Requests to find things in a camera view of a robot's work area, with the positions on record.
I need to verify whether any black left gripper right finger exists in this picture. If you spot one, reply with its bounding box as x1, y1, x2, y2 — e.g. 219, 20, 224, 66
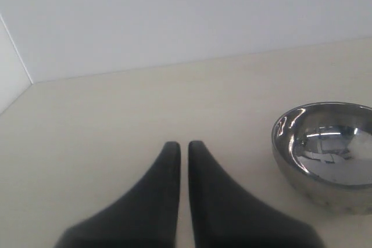
188, 141, 325, 247

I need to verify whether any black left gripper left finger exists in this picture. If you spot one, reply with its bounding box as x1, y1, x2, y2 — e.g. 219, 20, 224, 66
55, 142, 181, 247

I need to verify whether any stainless steel bowl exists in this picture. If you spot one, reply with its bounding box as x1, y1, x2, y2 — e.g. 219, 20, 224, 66
271, 102, 371, 215

